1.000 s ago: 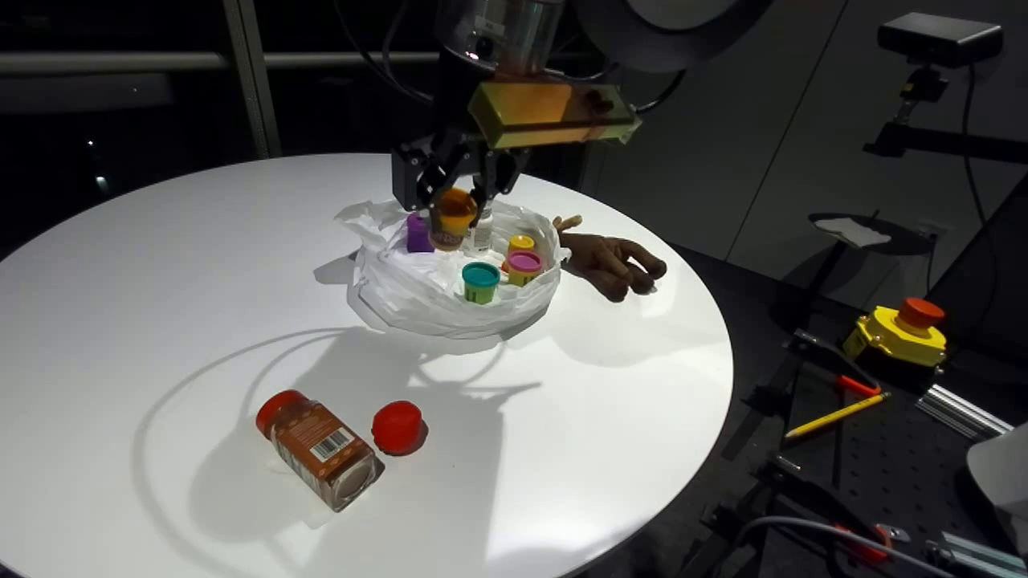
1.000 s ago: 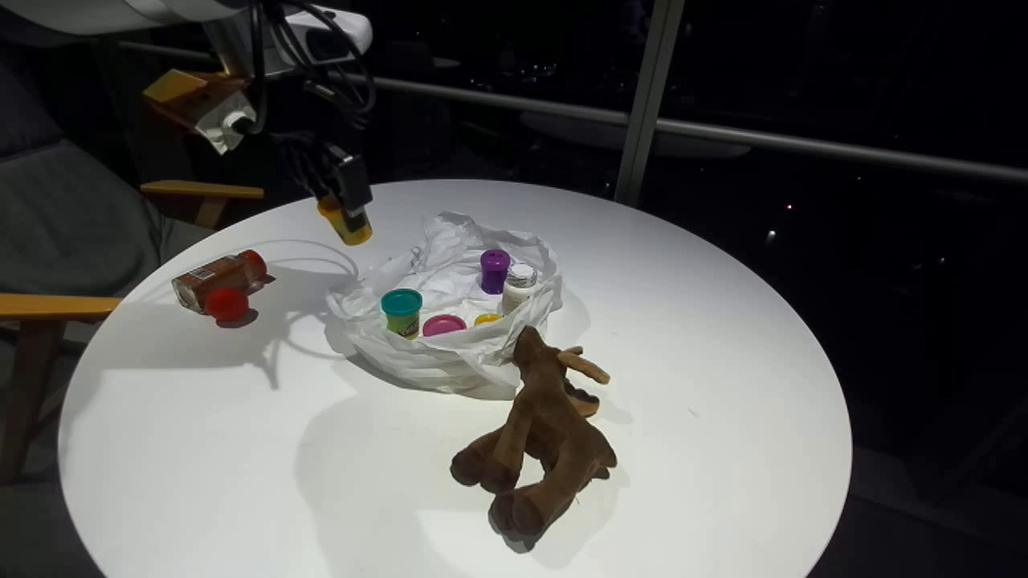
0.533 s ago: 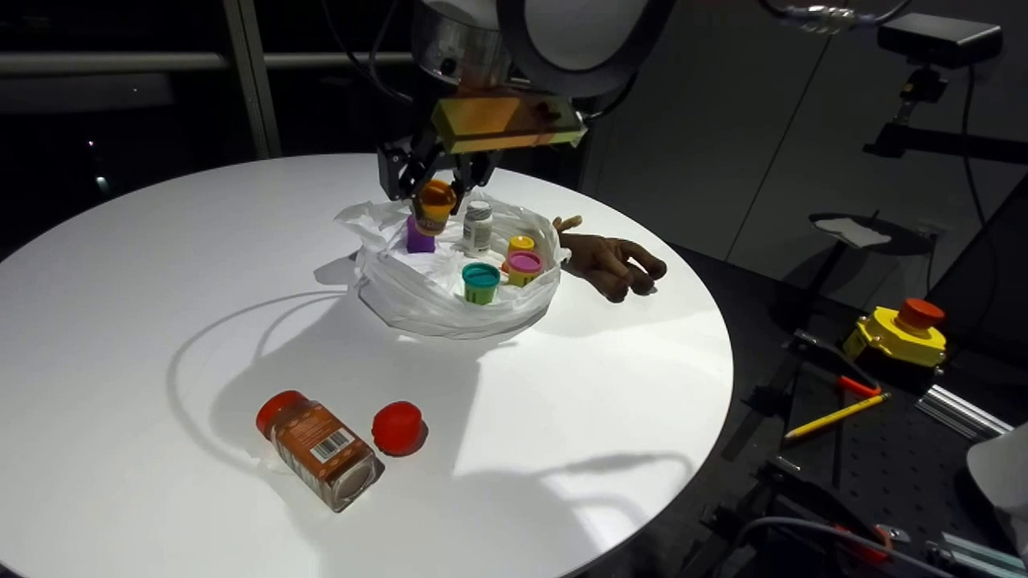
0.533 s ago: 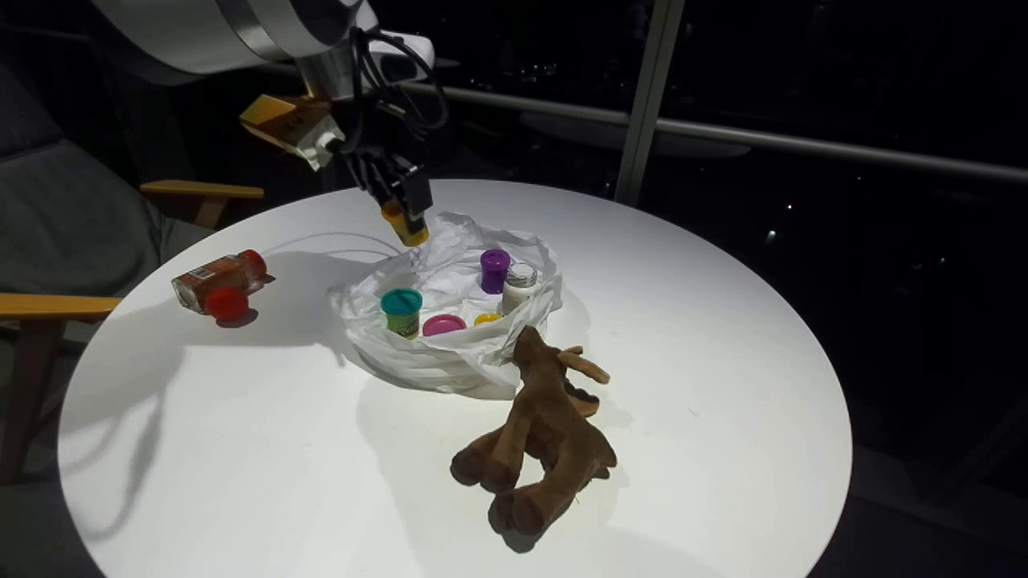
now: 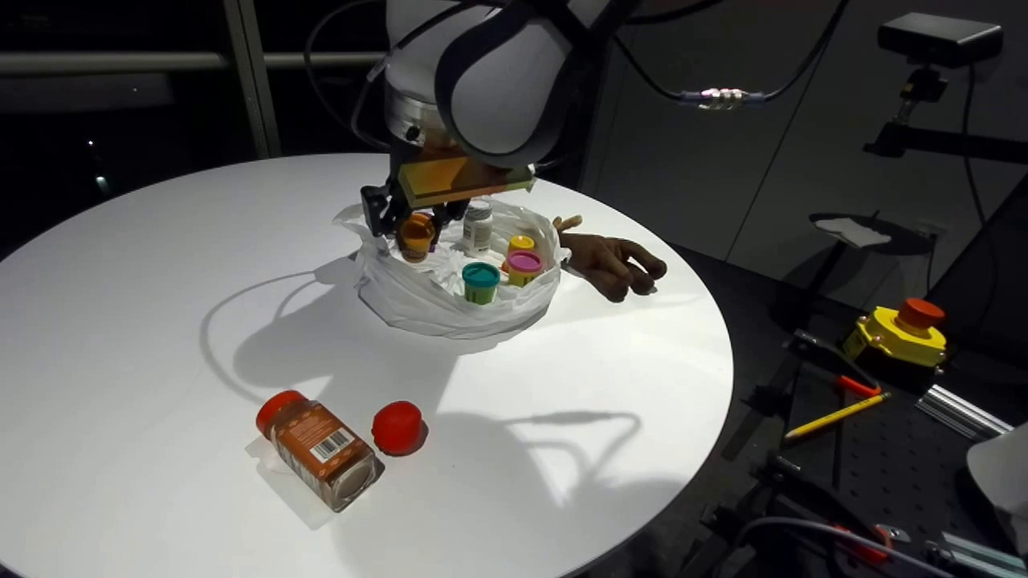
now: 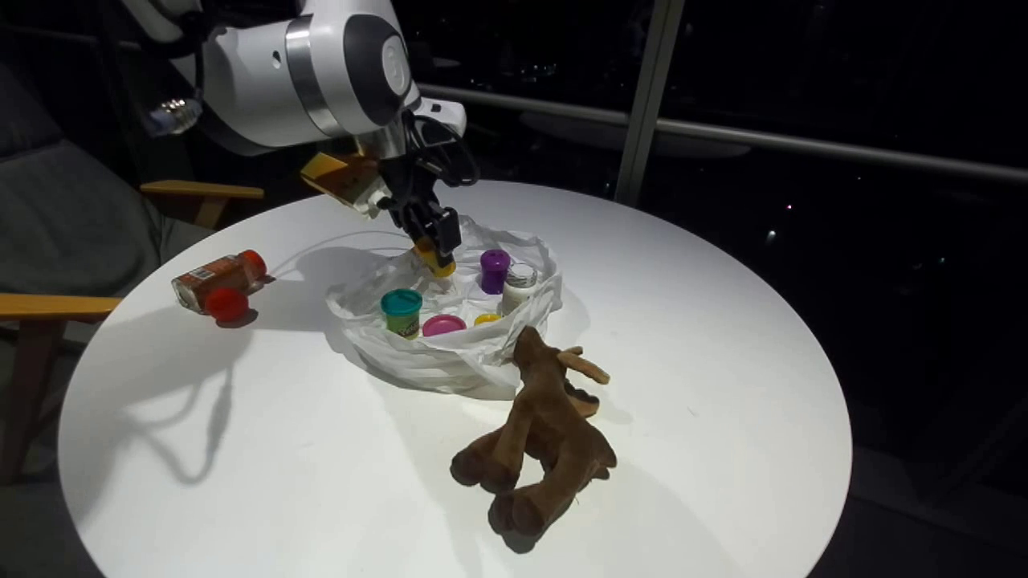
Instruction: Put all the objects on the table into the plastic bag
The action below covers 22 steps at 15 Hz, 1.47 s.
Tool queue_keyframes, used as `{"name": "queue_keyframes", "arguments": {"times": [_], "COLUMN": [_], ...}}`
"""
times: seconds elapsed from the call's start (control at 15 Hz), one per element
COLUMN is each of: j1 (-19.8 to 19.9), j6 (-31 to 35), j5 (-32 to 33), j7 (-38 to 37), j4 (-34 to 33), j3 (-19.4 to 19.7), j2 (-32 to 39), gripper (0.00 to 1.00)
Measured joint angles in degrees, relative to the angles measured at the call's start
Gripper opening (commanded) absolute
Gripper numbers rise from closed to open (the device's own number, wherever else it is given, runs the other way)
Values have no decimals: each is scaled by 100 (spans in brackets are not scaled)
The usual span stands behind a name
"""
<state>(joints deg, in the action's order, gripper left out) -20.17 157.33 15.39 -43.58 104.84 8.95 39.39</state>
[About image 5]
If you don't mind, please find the white rounded object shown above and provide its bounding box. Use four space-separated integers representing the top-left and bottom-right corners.
964 419 1028 528

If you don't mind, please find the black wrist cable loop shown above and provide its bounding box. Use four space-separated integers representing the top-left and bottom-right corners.
303 0 401 147

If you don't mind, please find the yellow emergency stop button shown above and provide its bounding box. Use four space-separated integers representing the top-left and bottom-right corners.
839 295 951 371

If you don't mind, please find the white plastic bag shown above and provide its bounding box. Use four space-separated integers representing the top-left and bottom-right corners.
336 196 569 340

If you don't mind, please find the grey external camera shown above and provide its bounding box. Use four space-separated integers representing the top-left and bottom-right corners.
874 7 1009 70

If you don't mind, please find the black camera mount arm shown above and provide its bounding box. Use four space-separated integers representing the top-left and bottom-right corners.
862 61 1028 168

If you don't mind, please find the grey window post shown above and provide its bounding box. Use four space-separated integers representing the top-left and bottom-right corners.
220 0 287 161

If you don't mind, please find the orange cap spice bottle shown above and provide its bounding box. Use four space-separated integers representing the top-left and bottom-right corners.
252 388 389 518

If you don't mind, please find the cable with shiny connector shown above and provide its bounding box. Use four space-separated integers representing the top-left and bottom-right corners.
607 0 854 112

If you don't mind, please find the aluminium profile rail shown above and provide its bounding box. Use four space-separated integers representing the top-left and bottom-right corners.
919 381 1015 438

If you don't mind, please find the brown plush moose toy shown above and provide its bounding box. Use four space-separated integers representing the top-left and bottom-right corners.
554 211 671 304

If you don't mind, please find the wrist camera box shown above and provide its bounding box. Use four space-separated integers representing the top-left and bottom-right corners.
391 150 541 211

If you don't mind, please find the grey horizontal window rail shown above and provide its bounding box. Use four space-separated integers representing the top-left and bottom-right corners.
0 49 391 79

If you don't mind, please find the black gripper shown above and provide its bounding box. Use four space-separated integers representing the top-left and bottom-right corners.
358 177 460 247

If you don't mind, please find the yellow pencil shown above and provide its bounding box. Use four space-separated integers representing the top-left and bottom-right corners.
780 388 894 442

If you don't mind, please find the grey floor cable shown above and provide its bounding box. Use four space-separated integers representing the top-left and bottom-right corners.
735 513 957 578

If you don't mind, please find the orange lid dough tub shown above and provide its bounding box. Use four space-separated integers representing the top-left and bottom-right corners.
391 209 445 265

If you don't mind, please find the grey flat stand plate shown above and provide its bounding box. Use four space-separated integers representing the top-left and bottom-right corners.
807 209 937 259

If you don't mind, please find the red handled tool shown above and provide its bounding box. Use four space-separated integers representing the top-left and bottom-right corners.
832 371 886 405

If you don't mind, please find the teal lid dough tub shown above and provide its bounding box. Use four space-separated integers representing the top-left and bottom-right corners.
460 259 506 307

